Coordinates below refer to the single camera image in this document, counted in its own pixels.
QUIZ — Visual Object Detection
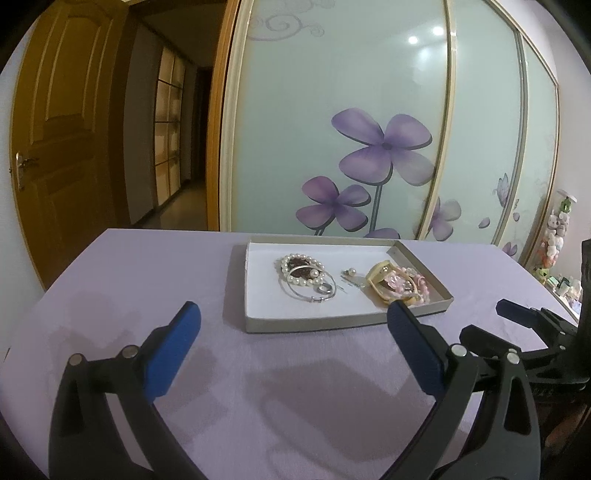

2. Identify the pink bead bracelet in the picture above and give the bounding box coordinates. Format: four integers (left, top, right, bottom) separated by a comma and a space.
385, 265, 432, 303

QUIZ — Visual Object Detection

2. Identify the beige watch band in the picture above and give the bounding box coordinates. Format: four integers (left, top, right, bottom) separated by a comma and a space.
366, 260, 430, 306

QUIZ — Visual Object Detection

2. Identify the thin silver bangle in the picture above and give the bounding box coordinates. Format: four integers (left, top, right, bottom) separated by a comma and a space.
280, 273, 338, 304

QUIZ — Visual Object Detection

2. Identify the white pearl bracelet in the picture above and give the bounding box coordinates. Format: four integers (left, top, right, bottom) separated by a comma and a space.
278, 253, 326, 289

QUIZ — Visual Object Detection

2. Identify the dark red bead bracelet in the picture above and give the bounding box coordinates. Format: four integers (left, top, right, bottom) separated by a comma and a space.
286, 258, 316, 280

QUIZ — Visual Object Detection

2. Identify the plush toy stack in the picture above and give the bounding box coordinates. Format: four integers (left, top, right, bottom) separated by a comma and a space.
535, 189, 577, 275

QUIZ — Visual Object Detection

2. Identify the grey cardboard tray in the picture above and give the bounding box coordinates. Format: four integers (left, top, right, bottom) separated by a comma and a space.
224, 234, 454, 334

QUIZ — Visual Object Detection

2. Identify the brown wooden door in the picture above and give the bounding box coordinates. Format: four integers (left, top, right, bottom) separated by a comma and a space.
10, 1, 133, 288

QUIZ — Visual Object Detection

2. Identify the floral sliding wardrobe door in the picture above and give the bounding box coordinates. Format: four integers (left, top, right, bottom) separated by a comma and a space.
219, 1, 456, 239

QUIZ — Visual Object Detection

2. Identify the brass door handle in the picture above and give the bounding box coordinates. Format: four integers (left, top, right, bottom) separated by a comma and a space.
13, 152, 39, 191

